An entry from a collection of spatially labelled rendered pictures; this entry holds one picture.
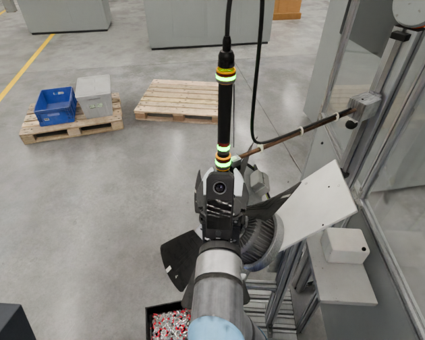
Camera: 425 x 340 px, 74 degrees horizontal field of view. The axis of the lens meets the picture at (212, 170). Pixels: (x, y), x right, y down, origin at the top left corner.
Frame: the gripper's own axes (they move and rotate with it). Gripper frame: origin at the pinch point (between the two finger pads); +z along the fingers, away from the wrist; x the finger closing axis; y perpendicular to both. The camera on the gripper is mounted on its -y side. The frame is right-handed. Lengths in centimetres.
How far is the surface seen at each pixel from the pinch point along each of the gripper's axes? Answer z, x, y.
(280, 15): 810, 135, 156
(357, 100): 50, 47, 8
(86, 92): 265, -174, 119
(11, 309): -16, -59, 43
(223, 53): 14.3, -0.9, -19.4
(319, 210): 23, 35, 39
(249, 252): 15, 11, 55
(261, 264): 12, 16, 58
